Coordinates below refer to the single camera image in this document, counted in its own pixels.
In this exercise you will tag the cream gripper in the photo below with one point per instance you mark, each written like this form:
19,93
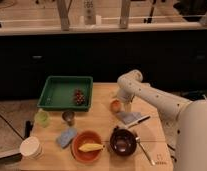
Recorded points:
127,106

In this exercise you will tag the yellow corn cob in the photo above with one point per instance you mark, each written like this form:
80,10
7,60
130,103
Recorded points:
88,147

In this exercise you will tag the dark purple bowl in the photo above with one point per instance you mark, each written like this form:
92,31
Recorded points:
122,142

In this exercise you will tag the green plastic tray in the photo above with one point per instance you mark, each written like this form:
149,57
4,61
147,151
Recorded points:
58,93

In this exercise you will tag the blue sponge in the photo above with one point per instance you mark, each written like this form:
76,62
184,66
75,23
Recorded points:
65,137

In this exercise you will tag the small metal cup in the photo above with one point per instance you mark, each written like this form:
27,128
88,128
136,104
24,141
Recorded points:
69,117

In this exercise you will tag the light green plastic cup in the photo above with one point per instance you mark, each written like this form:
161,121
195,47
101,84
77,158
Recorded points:
42,118

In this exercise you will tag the grey blue cloth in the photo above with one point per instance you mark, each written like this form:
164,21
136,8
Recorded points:
128,117

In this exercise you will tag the black handled knife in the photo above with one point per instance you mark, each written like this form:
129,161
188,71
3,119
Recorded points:
137,122

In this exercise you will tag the black clamp on table edge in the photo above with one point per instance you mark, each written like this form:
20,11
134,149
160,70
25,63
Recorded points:
28,128

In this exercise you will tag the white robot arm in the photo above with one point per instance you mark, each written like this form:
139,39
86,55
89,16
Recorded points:
191,142

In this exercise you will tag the red yellow apple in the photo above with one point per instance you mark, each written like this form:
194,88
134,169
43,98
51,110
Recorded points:
115,106

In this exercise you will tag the metal spoon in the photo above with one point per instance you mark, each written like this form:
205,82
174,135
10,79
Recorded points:
151,161

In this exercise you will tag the orange bowl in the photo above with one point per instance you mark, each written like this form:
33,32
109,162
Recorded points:
82,138

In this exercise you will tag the dark red grape bunch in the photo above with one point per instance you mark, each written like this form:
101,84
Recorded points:
79,97

